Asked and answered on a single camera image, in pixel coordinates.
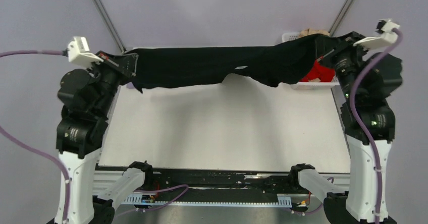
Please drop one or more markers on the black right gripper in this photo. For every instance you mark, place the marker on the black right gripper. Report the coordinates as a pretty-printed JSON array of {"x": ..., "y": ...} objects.
[{"x": 332, "y": 46}]

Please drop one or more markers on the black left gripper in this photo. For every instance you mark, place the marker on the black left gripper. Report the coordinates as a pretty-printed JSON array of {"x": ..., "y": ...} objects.
[{"x": 124, "y": 65}]

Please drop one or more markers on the black t shirt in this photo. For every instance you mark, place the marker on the black t shirt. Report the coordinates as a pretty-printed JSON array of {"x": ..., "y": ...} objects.
[{"x": 287, "y": 62}]

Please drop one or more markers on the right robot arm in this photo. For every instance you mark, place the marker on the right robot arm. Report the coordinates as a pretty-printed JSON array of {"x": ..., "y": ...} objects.
[{"x": 368, "y": 74}]

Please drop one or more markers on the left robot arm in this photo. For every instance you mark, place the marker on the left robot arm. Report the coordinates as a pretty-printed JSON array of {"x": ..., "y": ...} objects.
[{"x": 87, "y": 95}]

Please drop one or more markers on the folded purple t shirt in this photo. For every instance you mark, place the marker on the folded purple t shirt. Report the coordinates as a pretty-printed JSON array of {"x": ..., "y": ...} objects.
[{"x": 130, "y": 86}]

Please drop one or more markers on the beige t shirt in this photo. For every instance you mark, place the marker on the beige t shirt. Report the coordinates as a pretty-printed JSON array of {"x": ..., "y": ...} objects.
[{"x": 309, "y": 31}]

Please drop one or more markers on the red t shirt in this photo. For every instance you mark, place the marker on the red t shirt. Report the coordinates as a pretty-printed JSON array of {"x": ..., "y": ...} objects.
[{"x": 319, "y": 73}]

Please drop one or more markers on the white plastic basket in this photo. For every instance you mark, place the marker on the white plastic basket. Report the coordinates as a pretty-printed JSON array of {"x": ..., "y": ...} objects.
[{"x": 288, "y": 36}]

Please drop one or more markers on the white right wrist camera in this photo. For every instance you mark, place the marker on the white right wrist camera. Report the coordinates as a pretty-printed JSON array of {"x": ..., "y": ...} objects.
[{"x": 384, "y": 36}]

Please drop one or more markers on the right aluminium frame post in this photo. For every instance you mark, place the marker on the right aluminium frame post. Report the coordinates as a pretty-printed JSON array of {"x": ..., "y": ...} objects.
[{"x": 340, "y": 16}]

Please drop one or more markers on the aluminium frame post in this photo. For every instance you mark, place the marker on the aluminium frame post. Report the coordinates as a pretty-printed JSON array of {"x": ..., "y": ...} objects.
[
  {"x": 340, "y": 16},
  {"x": 109, "y": 25}
]

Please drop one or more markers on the left aluminium frame post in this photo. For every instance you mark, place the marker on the left aluminium frame post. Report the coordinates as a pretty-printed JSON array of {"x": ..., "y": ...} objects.
[{"x": 109, "y": 25}]

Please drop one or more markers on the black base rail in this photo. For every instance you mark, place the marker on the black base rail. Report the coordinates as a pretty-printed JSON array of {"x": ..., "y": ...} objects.
[{"x": 181, "y": 181}]

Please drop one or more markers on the white slotted cable duct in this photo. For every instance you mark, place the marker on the white slotted cable duct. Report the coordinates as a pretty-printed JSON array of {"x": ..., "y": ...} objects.
[{"x": 239, "y": 198}]

